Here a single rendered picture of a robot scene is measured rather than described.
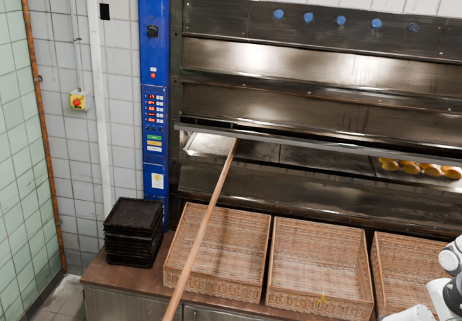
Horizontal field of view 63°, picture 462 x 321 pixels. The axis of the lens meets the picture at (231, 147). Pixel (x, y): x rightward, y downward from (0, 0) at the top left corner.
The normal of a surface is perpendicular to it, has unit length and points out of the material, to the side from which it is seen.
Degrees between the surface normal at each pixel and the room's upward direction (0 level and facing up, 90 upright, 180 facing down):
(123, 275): 0
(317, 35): 90
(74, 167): 90
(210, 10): 90
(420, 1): 90
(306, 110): 70
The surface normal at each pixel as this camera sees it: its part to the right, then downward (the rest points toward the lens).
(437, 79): -0.12, 0.08
